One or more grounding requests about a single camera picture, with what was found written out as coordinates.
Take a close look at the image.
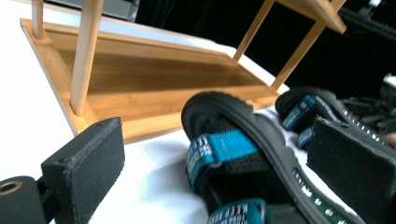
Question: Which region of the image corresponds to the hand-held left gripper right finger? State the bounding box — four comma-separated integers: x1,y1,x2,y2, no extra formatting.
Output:
306,117,396,224

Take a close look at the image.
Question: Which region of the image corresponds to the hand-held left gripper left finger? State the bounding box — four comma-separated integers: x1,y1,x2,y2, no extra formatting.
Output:
41,117,126,224

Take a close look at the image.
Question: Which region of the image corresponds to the wooden shelf rack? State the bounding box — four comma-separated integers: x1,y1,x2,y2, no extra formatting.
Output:
20,0,347,145

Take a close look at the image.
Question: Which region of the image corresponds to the black metal stand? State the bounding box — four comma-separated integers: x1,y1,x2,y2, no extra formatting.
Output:
338,0,396,42

